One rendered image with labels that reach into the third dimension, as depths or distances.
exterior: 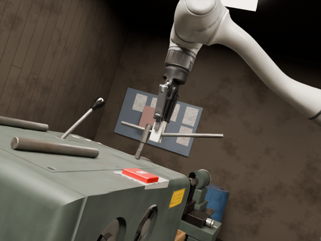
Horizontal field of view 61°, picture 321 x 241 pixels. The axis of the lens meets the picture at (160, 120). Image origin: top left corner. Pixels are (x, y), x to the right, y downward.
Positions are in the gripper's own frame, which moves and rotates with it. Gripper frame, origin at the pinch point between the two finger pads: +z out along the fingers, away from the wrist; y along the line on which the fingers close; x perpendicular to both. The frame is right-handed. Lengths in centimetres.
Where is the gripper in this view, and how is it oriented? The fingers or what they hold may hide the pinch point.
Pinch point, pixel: (157, 130)
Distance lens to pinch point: 85.7
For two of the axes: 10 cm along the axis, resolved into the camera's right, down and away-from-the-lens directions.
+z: -3.0, 9.5, -0.3
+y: 3.6, 1.4, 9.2
